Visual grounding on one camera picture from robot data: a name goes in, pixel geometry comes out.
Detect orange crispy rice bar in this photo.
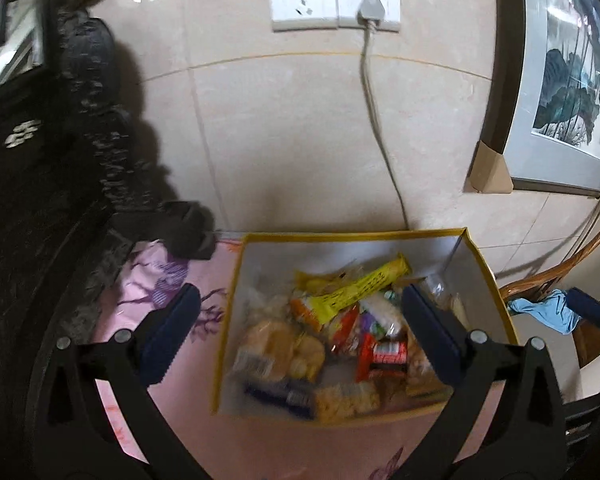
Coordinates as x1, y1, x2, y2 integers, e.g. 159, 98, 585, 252
313, 382, 380, 422

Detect cardboard corner protector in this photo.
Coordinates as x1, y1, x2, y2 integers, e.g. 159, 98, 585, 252
463, 141, 514, 195

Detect dark label snack packet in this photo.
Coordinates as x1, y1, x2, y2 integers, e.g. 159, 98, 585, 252
242, 380, 314, 419

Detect yellow cardboard box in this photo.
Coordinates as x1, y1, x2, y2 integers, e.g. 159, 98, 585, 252
209, 226, 522, 428

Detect wooden armchair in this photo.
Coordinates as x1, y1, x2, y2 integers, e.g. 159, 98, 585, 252
500, 229, 600, 402

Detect blue cloth on chair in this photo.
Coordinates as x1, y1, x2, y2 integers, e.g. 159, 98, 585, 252
507, 289, 582, 335

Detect large framed lotus painting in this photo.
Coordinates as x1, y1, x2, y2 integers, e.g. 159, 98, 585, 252
480, 0, 600, 196

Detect long yellow snack bar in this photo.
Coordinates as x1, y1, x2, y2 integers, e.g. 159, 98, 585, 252
288, 254, 412, 332

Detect grey plug and cable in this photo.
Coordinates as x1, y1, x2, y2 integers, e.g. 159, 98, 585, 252
355, 0, 412, 231

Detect round bread packet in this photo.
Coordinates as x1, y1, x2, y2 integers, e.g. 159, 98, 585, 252
232, 320, 326, 384

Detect pink floral tablecloth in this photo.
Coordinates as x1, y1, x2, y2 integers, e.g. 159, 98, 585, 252
94, 229, 517, 479

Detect red snack packet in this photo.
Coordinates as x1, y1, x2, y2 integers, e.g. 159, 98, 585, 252
355, 334, 408, 382

